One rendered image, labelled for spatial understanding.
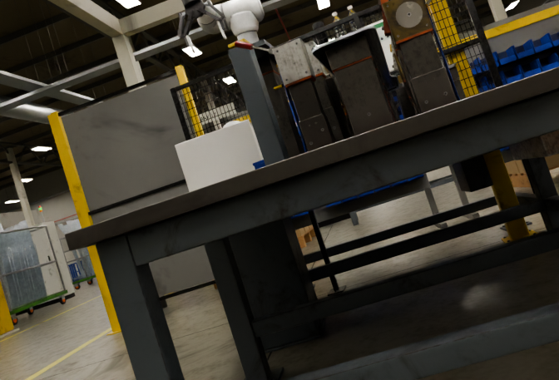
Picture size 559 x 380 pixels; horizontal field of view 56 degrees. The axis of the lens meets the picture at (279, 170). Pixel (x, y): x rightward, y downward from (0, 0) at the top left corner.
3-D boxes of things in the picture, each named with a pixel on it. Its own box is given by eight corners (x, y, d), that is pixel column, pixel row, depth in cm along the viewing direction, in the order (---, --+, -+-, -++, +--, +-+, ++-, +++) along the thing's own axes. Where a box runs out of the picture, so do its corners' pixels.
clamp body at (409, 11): (473, 108, 142) (429, -17, 145) (423, 125, 146) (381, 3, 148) (471, 111, 151) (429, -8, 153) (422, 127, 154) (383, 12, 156)
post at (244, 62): (289, 171, 166) (247, 41, 169) (268, 179, 168) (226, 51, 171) (295, 171, 174) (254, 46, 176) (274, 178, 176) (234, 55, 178)
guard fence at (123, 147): (259, 286, 445) (189, 65, 457) (256, 289, 431) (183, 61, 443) (117, 330, 462) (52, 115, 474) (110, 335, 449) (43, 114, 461)
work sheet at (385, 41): (408, 65, 305) (391, 15, 307) (371, 78, 311) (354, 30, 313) (408, 65, 307) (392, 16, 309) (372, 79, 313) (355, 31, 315)
